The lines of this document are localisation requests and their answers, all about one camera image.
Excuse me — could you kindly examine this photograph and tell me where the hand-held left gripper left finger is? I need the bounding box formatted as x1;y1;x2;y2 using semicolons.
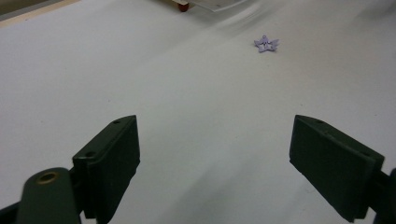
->
72;114;141;224

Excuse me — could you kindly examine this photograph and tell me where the purple star-shaped hair clip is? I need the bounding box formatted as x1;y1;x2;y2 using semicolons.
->
253;35;280;53

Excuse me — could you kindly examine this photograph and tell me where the clear plastic container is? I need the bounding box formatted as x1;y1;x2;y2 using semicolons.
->
171;0;250;13

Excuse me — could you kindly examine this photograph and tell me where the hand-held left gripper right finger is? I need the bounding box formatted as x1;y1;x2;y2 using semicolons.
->
289;114;386;224

